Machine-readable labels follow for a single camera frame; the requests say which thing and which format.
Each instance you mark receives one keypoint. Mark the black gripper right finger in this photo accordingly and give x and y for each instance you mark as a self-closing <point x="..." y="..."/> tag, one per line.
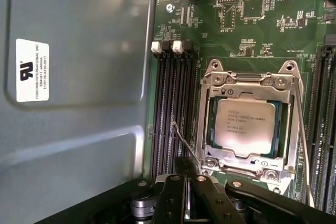
<point x="204" y="197"/>

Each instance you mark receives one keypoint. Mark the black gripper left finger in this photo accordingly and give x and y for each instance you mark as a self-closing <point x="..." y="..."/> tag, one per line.
<point x="170" y="197"/>

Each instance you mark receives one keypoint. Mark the silver CPU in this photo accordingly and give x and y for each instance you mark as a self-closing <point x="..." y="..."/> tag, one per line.
<point x="245" y="127"/>

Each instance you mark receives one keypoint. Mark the metal socket cover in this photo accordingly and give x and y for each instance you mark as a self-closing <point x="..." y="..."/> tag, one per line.
<point x="273" y="90"/>

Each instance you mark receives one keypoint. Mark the CPU socket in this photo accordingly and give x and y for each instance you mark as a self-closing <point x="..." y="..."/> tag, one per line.
<point x="213" y="72"/>

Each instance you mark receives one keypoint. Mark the RAM slot white latch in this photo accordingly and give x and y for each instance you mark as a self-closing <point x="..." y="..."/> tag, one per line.
<point x="178" y="95"/>
<point x="160" y="108"/>

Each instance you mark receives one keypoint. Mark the green motherboard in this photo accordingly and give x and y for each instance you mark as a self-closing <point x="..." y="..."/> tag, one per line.
<point x="275" y="40"/>

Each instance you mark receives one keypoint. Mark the white case label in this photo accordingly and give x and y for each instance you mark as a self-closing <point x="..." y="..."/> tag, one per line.
<point x="32" y="70"/>

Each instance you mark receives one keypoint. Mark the small motherboard screw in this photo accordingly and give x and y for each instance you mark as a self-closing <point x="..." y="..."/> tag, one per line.
<point x="170" y="7"/>

